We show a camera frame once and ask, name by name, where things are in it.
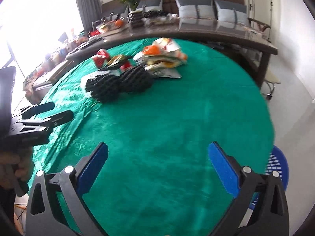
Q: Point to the dark wooden coffee table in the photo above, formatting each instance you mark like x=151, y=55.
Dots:
x=215, y=32

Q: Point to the fruit tray with orange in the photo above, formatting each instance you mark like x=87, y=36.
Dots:
x=112, y=27

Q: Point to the red snack packet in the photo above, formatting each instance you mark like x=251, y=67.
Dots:
x=101, y=58

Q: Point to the brown wooden sofa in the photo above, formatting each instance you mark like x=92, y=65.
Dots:
x=171, y=7

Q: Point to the green snack wrapper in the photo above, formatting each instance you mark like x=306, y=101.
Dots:
x=116, y=62

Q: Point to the blue plastic trash basket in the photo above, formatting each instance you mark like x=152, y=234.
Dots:
x=277, y=162

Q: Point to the beige rolling stool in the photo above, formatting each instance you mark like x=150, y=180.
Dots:
x=269, y=83

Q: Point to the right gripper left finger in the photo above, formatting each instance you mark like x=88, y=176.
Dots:
x=77, y=181

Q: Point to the orange white plastic bag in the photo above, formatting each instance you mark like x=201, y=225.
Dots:
x=151, y=50

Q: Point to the grey pillow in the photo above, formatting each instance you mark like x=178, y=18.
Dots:
x=232, y=12
x=195, y=9
x=150, y=5

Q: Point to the grey pillow far right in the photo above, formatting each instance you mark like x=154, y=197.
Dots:
x=232, y=12

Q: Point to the green tablecloth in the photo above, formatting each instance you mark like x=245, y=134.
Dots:
x=158, y=179

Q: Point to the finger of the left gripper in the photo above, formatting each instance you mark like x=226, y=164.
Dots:
x=49, y=122
x=28, y=112

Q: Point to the yellow green chip bag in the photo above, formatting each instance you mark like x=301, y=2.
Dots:
x=162, y=65

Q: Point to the glass bowl of dark fruit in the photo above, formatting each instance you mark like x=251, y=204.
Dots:
x=157, y=18

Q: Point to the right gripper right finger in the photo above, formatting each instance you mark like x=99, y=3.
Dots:
x=238, y=181

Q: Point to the person's left hand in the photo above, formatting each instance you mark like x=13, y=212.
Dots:
x=22, y=164

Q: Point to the grey curtain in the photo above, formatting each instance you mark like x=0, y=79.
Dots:
x=89, y=11

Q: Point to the white red paper bag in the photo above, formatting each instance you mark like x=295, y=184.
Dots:
x=167, y=45

